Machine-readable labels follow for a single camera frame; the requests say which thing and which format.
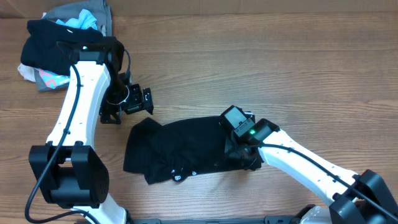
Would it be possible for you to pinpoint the light blue garment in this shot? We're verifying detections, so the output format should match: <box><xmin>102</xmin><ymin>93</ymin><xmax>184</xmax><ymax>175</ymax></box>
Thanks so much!
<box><xmin>55</xmin><ymin>9</ymin><xmax>97</xmax><ymax>30</ymax></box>

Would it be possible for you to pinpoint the black t-shirt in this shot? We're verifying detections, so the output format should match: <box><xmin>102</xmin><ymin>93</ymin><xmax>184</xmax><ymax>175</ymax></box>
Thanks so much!
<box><xmin>123</xmin><ymin>116</ymin><xmax>245</xmax><ymax>185</ymax></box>

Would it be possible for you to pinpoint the folded black shirt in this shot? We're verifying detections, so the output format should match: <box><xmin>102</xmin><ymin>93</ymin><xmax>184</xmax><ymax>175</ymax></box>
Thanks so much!
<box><xmin>21</xmin><ymin>19</ymin><xmax>103</xmax><ymax>76</ymax></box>

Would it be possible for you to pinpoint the folded grey shirt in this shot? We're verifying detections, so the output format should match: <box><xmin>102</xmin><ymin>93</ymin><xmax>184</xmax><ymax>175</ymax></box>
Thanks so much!
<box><xmin>34</xmin><ymin>0</ymin><xmax>112</xmax><ymax>91</ymax></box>

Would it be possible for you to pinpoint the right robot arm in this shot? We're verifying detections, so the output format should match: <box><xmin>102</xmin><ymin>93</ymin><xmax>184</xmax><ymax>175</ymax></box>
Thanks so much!
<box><xmin>219</xmin><ymin>105</ymin><xmax>397</xmax><ymax>224</ymax></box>

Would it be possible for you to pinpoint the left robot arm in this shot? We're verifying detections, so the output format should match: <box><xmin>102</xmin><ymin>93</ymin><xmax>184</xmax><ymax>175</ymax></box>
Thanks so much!
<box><xmin>29</xmin><ymin>37</ymin><xmax>154</xmax><ymax>223</ymax></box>

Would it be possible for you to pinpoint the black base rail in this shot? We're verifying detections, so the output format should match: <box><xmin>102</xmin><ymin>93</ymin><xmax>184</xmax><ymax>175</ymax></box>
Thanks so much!
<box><xmin>132</xmin><ymin>215</ymin><xmax>301</xmax><ymax>224</ymax></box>

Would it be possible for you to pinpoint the blue garment with red print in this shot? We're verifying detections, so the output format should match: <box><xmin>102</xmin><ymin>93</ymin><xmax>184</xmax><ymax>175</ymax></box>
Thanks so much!
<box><xmin>37</xmin><ymin>68</ymin><xmax>70</xmax><ymax>89</ymax></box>

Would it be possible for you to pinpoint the white folded garment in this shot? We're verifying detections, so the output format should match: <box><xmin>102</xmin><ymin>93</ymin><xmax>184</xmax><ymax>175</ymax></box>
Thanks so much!
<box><xmin>17</xmin><ymin>63</ymin><xmax>35</xmax><ymax>82</ymax></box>

